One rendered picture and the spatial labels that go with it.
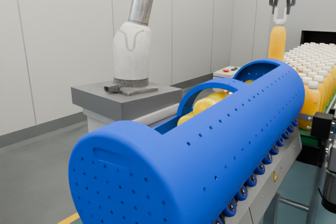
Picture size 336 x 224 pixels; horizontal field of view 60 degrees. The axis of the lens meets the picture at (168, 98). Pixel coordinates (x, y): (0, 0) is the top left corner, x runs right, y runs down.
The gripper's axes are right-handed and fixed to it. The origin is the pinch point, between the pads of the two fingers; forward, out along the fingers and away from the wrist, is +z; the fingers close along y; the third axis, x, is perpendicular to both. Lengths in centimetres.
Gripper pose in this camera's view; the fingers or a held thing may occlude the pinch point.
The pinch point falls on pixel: (280, 15)
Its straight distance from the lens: 148.1
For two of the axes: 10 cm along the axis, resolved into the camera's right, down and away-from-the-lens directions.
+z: -0.1, 9.5, 3.0
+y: 8.2, 1.8, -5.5
